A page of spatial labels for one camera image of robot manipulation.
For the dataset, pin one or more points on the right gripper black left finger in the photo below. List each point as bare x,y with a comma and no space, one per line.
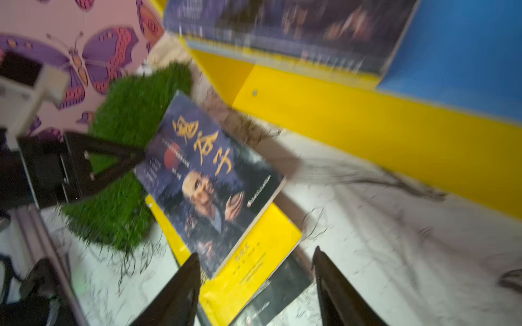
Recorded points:
177,302

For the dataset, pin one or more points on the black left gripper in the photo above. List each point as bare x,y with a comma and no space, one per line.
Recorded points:
48,172

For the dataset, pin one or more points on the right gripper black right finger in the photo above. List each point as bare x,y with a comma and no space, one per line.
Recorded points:
339,301

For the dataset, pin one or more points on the yellow black book bottom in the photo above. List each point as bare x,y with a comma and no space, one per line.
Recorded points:
263,250

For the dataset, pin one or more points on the black book gold title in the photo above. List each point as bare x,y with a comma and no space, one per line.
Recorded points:
280,290

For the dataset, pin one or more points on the dark portrait cover book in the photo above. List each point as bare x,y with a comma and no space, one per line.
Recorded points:
212,188

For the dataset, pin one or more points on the purple cover book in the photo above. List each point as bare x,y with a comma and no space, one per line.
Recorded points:
356,36

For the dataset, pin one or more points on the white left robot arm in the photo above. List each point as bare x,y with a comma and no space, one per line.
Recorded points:
32,309

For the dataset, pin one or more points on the green artificial grass mat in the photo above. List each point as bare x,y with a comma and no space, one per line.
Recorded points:
129,117

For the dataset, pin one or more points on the yellow wooden bookshelf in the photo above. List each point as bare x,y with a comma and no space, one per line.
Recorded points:
447,111

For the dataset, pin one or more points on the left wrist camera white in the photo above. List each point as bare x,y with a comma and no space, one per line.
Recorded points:
23,90

